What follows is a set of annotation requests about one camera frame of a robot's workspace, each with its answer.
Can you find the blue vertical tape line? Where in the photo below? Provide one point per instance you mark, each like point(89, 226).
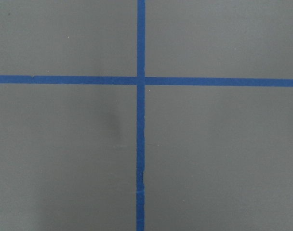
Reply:
point(140, 116)

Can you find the blue horizontal tape line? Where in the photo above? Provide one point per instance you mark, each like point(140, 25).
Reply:
point(163, 81)

